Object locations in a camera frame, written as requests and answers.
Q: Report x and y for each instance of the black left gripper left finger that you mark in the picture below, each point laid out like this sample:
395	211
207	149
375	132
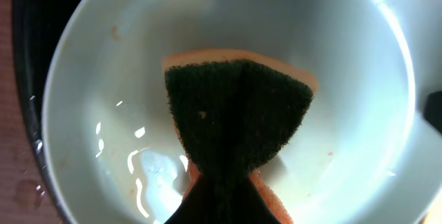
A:
198	207

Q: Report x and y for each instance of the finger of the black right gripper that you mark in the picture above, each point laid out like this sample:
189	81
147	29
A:
433	110

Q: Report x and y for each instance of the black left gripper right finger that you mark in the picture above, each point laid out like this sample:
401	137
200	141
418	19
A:
241	204

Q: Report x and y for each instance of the mint plate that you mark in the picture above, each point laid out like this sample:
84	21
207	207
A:
363	153

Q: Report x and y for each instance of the orange green scrub sponge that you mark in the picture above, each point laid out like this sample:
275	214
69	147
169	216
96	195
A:
233	111

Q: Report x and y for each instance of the black round tray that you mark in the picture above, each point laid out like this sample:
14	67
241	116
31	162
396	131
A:
37	26

